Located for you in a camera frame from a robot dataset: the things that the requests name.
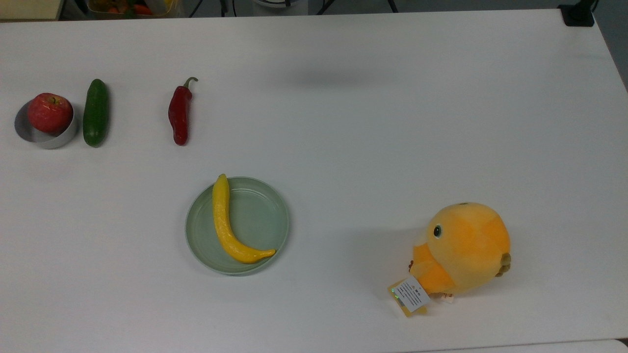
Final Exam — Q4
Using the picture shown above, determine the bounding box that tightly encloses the red apple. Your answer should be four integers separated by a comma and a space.
27, 93, 74, 134

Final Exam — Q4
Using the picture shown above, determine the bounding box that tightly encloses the box of toy vegetables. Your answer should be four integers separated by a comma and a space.
88, 0, 183, 20

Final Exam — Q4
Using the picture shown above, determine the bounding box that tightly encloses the black table clamp stand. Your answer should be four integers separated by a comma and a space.
558, 0, 597, 27

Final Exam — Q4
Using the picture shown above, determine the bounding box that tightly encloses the silver metal round tin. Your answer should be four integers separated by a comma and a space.
14, 100, 78, 150

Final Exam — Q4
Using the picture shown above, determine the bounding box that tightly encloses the paper hang tag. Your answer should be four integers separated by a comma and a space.
388, 276, 431, 318

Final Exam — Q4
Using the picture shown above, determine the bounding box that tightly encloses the green cucumber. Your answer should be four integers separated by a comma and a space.
82, 78, 109, 148

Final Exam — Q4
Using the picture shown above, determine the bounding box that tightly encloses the orange plush toy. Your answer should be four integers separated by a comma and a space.
409, 202, 512, 298

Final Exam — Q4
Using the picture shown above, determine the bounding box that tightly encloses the yellow banana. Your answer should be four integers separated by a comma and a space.
212, 174, 277, 264

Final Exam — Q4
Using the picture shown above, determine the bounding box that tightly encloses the pale green plastic plate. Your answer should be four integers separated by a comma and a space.
185, 176, 290, 276

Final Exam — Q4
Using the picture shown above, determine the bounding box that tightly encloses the red chili pepper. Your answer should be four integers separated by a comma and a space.
168, 76, 199, 147

